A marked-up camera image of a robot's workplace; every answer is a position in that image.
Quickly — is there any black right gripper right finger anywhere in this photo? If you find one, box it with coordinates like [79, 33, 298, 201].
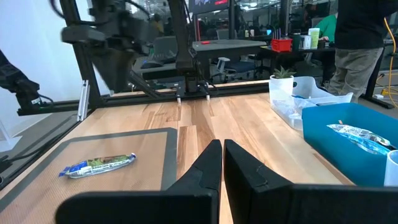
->
[224, 139, 398, 224]

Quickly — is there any black side desk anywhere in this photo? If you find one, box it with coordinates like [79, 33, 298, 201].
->
[133, 62, 187, 82]

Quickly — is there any dark grey side table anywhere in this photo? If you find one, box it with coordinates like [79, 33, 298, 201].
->
[192, 39, 269, 82]

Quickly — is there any succulent in white pot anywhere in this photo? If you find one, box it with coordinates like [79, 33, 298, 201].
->
[269, 65, 297, 101]

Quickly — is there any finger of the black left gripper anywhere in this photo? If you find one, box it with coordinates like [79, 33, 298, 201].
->
[114, 51, 137, 93]
[92, 51, 119, 93]

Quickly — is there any red organiser box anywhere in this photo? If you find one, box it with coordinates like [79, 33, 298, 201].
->
[271, 29, 293, 52]

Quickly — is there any green white container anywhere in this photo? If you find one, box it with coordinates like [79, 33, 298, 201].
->
[307, 27, 321, 49]

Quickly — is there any blue office chair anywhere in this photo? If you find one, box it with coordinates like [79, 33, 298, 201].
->
[214, 55, 259, 83]

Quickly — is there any beige silicone mat dark border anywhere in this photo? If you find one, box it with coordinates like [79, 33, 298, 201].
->
[0, 127, 178, 224]

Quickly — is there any person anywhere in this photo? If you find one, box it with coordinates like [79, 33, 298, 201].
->
[310, 14, 338, 43]
[150, 14, 165, 37]
[323, 0, 398, 103]

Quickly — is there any teal plastic bin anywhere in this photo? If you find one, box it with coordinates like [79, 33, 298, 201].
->
[301, 102, 398, 187]

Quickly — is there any black computer mouse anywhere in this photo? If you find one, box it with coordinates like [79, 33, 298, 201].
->
[141, 60, 165, 70]

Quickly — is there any yellow extension cable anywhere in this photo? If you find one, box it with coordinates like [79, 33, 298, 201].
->
[374, 17, 398, 110]

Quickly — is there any black office desk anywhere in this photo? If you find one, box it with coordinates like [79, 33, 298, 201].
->
[259, 45, 398, 110]

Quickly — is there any black computer monitor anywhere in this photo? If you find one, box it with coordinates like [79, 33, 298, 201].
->
[188, 0, 231, 15]

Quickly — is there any black aluminium table frame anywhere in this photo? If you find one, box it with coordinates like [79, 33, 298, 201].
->
[0, 0, 282, 116]

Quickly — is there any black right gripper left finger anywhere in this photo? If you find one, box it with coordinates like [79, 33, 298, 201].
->
[55, 139, 223, 224]

